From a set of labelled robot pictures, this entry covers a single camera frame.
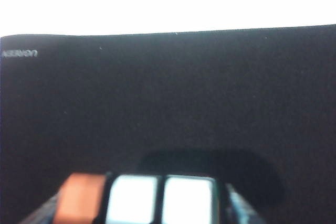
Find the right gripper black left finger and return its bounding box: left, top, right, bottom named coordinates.
left=19, top=194, right=62, bottom=224

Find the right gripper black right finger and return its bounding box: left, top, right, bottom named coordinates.
left=226, top=183, right=265, bottom=224

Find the multicoloured puzzle cube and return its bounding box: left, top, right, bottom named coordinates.
left=55, top=173, right=228, bottom=224

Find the black mouse pad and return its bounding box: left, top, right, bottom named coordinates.
left=0, top=24, right=336, bottom=224

